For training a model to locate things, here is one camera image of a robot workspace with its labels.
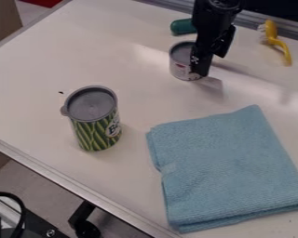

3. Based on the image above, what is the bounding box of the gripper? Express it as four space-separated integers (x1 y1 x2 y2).
188 11 237 78

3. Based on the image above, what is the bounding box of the silver can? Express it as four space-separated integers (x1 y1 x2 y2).
168 40 207 82

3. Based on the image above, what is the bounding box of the green striped can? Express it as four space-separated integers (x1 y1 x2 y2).
59 85 125 152

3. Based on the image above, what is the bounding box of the green toy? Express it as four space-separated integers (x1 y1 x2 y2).
169 18 198 36

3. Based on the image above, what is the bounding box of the yellow brush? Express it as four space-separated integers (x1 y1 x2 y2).
257 19 293 67

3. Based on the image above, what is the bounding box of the blue cloth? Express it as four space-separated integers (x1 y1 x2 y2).
144 104 298 234

